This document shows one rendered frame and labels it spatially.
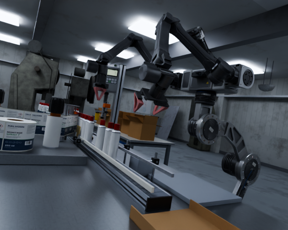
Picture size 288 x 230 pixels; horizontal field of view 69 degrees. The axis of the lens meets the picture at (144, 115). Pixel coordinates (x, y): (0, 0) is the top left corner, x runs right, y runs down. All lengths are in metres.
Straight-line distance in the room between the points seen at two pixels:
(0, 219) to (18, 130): 0.57
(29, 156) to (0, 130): 0.18
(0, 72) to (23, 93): 5.44
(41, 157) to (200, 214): 0.79
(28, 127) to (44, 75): 4.27
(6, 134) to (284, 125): 8.17
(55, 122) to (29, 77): 4.19
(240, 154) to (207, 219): 0.93
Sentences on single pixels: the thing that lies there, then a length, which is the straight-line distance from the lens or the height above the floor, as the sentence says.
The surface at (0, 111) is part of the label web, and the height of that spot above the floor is 1.04.
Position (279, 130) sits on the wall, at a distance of 8.61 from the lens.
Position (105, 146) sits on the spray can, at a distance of 1.22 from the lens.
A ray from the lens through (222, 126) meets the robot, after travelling 1.48.
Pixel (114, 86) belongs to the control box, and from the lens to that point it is 1.57.
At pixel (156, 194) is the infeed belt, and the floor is 0.88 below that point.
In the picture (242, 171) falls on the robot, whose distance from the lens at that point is 1.69.
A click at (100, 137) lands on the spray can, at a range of 1.35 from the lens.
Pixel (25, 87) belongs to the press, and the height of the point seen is 1.33.
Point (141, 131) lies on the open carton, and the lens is 3.06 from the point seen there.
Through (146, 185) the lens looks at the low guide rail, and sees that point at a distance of 0.80.
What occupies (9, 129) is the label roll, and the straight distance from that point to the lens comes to 1.20.
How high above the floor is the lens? 1.16
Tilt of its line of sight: level
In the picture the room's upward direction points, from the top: 9 degrees clockwise
